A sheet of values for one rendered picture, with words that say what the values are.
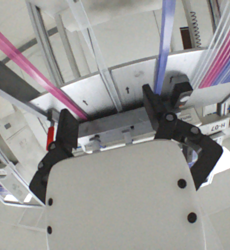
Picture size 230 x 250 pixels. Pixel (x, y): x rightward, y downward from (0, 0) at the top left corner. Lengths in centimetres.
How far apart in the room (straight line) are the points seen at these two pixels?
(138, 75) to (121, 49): 170
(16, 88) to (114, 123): 26
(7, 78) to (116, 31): 183
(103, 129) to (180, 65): 25
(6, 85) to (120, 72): 23
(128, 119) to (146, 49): 173
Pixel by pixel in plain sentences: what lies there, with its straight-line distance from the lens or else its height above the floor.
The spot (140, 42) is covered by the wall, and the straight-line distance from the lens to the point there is 200.
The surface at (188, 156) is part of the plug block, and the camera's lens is 26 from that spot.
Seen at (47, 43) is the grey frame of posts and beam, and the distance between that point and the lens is 57.
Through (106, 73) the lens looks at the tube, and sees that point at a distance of 22.
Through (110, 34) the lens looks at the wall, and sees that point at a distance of 201.
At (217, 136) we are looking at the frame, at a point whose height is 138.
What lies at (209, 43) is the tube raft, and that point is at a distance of 28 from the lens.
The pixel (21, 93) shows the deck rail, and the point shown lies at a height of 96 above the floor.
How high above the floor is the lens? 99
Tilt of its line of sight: 24 degrees up
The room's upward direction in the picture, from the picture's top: 162 degrees clockwise
